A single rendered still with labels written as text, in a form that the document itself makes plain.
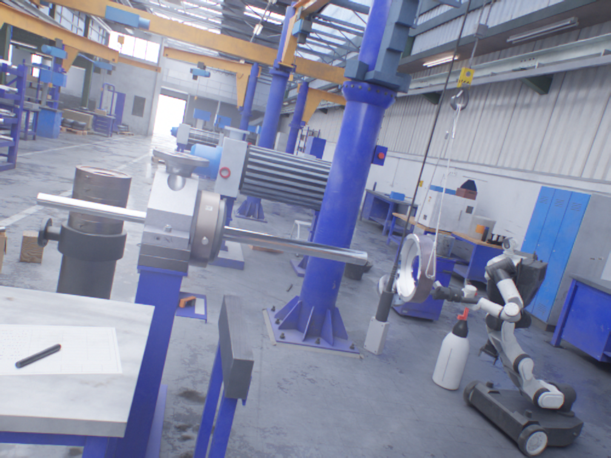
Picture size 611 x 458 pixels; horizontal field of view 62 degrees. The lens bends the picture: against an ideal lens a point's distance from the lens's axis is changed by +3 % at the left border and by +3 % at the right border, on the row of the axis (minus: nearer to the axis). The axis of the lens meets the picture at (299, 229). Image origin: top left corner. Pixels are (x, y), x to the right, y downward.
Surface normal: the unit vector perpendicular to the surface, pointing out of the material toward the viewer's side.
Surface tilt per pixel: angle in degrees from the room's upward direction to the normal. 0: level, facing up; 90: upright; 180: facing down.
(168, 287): 90
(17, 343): 0
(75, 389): 0
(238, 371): 90
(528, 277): 97
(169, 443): 0
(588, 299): 90
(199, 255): 121
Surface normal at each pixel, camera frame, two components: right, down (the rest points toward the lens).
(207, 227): 0.25, -0.06
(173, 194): 0.30, -0.53
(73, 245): -0.23, 0.11
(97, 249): 0.51, 0.26
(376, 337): -0.69, -0.04
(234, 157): 0.17, 0.21
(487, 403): -0.91, -0.15
